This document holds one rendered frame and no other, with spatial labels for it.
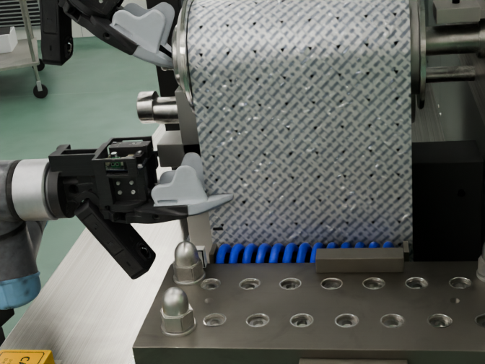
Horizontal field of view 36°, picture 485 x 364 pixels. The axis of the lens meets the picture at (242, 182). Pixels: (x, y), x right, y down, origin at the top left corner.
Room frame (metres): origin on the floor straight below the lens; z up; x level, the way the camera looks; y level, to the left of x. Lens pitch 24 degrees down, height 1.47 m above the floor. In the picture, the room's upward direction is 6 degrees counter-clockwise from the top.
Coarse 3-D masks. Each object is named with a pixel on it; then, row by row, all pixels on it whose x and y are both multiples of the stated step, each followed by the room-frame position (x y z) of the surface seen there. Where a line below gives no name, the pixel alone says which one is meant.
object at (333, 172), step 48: (240, 144) 0.79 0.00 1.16; (288, 144) 0.78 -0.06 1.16; (336, 144) 0.77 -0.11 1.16; (384, 144) 0.76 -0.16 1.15; (240, 192) 0.80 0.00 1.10; (288, 192) 0.78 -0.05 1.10; (336, 192) 0.77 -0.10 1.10; (384, 192) 0.76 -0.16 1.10; (240, 240) 0.80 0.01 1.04; (288, 240) 0.78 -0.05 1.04; (336, 240) 0.77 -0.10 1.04; (384, 240) 0.76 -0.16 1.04
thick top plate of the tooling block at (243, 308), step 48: (192, 288) 0.71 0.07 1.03; (240, 288) 0.70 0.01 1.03; (288, 288) 0.70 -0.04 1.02; (336, 288) 0.68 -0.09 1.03; (384, 288) 0.67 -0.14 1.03; (432, 288) 0.66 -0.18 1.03; (480, 288) 0.65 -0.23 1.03; (144, 336) 0.63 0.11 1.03; (192, 336) 0.63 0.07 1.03; (240, 336) 0.62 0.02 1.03; (288, 336) 0.61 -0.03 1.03; (336, 336) 0.60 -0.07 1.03; (384, 336) 0.59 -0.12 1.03; (432, 336) 0.58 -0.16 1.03; (480, 336) 0.57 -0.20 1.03
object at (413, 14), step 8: (408, 0) 0.79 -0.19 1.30; (416, 0) 0.79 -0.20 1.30; (416, 8) 0.78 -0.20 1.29; (416, 16) 0.77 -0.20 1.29; (416, 24) 0.77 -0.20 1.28; (176, 32) 0.83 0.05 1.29; (416, 32) 0.77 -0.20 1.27; (176, 40) 0.82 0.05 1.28; (416, 40) 0.76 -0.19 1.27; (176, 48) 0.82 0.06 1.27; (416, 48) 0.76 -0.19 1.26; (416, 56) 0.76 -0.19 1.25; (416, 64) 0.76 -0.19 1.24; (416, 72) 0.76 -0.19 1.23; (416, 80) 0.77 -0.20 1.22; (184, 88) 0.82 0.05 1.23; (416, 88) 0.78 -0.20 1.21
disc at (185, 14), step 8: (184, 0) 0.84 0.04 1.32; (192, 0) 0.86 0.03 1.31; (184, 8) 0.83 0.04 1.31; (184, 16) 0.82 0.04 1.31; (184, 24) 0.81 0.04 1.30; (184, 32) 0.81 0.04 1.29; (184, 40) 0.80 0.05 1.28; (184, 48) 0.80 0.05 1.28; (184, 56) 0.80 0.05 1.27; (184, 64) 0.79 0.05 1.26; (184, 72) 0.79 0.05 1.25; (184, 80) 0.79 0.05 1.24; (192, 96) 0.80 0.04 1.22; (192, 104) 0.80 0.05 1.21
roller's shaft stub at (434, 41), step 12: (468, 24) 0.81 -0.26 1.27; (480, 24) 0.79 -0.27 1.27; (432, 36) 0.80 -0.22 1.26; (444, 36) 0.80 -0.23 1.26; (456, 36) 0.79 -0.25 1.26; (468, 36) 0.79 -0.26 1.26; (480, 36) 0.78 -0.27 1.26; (432, 48) 0.80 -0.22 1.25; (444, 48) 0.80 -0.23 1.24; (456, 48) 0.79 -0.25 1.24; (468, 48) 0.79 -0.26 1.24; (480, 48) 0.78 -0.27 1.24
